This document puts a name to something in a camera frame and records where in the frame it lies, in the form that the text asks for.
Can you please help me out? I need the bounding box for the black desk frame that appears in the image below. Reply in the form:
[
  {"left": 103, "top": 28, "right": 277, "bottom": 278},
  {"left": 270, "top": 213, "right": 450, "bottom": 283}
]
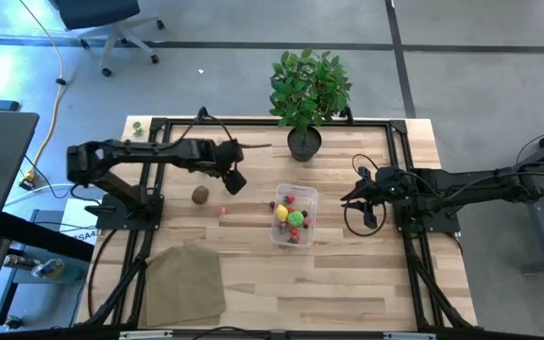
[{"left": 490, "top": 117, "right": 544, "bottom": 278}]

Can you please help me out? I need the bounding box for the green plastic cabbage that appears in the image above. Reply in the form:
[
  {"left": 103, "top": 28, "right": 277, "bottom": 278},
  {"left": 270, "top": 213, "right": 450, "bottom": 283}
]
[{"left": 286, "top": 210, "right": 306, "bottom": 229}]

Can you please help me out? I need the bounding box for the short black right gripper cable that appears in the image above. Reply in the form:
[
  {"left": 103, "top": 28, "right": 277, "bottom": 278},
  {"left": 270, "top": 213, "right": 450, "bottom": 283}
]
[{"left": 350, "top": 152, "right": 383, "bottom": 177}]

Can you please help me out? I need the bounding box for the brown bottle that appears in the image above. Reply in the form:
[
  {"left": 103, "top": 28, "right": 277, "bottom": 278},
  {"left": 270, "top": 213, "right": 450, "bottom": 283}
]
[{"left": 1, "top": 253, "right": 42, "bottom": 271}]

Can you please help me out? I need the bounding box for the clear plastic bottle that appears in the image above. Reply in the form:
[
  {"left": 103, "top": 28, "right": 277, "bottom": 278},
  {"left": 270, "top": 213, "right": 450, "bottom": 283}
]
[{"left": 29, "top": 257, "right": 65, "bottom": 280}]

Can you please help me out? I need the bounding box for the yellow cable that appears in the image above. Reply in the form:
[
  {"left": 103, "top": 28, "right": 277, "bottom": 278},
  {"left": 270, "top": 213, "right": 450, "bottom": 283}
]
[{"left": 16, "top": 0, "right": 67, "bottom": 185}]

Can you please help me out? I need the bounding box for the green plant in black pot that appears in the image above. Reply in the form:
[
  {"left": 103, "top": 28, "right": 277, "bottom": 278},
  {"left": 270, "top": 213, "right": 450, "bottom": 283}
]
[{"left": 268, "top": 46, "right": 353, "bottom": 163}]

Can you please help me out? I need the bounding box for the white bracket plate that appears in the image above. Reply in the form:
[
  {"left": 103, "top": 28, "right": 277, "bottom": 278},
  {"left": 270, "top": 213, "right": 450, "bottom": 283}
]
[
  {"left": 382, "top": 331, "right": 437, "bottom": 340},
  {"left": 118, "top": 329, "right": 175, "bottom": 340}
]

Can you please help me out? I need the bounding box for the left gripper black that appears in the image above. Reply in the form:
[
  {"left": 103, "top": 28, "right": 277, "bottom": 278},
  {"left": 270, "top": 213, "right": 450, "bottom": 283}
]
[{"left": 210, "top": 138, "right": 248, "bottom": 196}]

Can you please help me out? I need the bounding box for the brown plastic kiwi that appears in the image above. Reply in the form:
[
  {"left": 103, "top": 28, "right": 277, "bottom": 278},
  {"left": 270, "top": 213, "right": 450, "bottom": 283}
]
[{"left": 191, "top": 185, "right": 211, "bottom": 206}]

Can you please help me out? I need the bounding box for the black right gripper cable loop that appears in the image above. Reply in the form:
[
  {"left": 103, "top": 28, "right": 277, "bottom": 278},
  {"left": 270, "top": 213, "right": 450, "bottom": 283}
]
[{"left": 343, "top": 196, "right": 388, "bottom": 238}]

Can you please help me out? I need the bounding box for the tan folded cloth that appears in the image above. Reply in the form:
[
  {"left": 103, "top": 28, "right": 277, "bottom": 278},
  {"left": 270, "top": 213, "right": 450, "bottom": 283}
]
[{"left": 140, "top": 243, "right": 228, "bottom": 328}]

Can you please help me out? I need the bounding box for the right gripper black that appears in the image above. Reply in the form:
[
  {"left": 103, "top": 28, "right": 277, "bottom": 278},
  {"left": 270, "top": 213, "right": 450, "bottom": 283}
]
[{"left": 341, "top": 164, "right": 411, "bottom": 231}]

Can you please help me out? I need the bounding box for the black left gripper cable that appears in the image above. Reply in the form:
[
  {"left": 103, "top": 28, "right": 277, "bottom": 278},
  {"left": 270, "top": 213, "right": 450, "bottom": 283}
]
[{"left": 171, "top": 107, "right": 236, "bottom": 145}]

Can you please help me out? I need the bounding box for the black aluminium table frame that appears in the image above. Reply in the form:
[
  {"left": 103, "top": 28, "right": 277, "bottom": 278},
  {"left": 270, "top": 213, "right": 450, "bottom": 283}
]
[{"left": 80, "top": 115, "right": 479, "bottom": 332}]

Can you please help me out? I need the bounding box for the white printed box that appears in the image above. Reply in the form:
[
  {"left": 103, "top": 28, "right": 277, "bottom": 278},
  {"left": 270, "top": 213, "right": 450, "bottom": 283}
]
[{"left": 58, "top": 197, "right": 104, "bottom": 247}]

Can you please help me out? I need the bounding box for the office chair with dark seat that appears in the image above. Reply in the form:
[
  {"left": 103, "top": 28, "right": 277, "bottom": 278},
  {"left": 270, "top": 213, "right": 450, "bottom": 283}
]
[{"left": 52, "top": 0, "right": 166, "bottom": 78}]

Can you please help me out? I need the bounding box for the clear plastic tupperware container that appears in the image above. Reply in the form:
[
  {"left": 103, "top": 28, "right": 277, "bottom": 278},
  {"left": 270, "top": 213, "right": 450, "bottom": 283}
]
[{"left": 269, "top": 182, "right": 319, "bottom": 248}]

